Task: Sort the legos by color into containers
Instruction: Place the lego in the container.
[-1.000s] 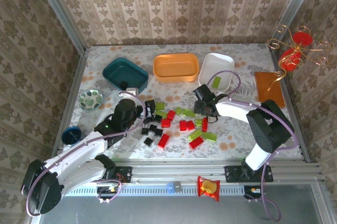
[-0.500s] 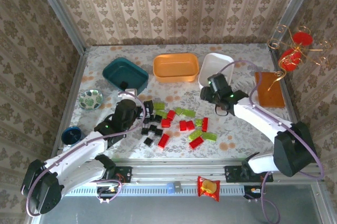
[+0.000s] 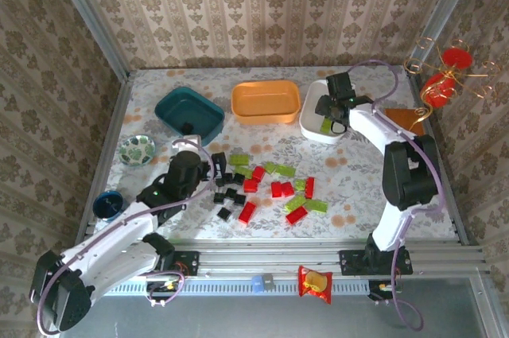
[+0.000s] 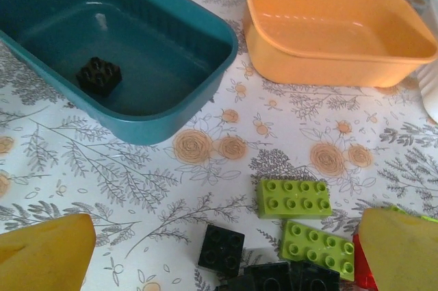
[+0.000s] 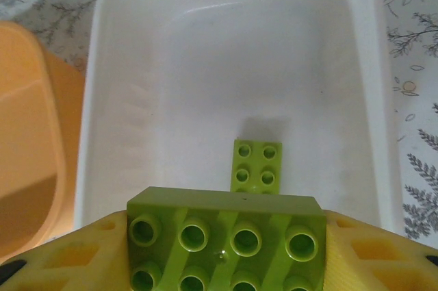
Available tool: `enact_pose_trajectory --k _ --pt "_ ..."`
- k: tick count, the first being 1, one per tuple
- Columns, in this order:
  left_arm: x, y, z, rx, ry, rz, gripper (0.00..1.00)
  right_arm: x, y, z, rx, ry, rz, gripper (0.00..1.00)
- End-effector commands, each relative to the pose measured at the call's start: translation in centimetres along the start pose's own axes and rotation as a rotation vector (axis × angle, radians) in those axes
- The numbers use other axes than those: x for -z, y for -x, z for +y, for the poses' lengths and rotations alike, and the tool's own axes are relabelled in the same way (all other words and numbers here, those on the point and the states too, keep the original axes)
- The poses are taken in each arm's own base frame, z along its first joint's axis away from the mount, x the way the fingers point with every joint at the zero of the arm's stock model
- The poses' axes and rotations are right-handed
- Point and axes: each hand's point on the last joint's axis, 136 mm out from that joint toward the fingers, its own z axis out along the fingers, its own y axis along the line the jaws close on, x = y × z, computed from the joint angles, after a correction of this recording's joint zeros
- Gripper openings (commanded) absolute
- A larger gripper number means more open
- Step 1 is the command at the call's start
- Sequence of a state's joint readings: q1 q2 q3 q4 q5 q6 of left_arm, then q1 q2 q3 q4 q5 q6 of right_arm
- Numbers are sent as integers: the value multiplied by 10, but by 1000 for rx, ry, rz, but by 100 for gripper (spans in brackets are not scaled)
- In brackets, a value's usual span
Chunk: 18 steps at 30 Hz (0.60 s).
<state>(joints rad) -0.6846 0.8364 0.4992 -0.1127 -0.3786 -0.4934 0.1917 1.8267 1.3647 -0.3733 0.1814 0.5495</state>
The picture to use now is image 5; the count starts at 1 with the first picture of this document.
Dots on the large green lego brick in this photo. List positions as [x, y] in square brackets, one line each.
[222, 203]

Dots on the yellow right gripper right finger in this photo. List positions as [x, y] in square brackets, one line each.
[359, 256]

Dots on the orange plastic container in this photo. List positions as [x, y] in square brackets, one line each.
[27, 116]

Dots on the white plastic container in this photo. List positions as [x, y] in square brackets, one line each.
[205, 82]

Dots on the flat green lego plate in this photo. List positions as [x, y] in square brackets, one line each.
[255, 164]

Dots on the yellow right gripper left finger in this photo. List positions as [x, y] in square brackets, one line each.
[68, 263]

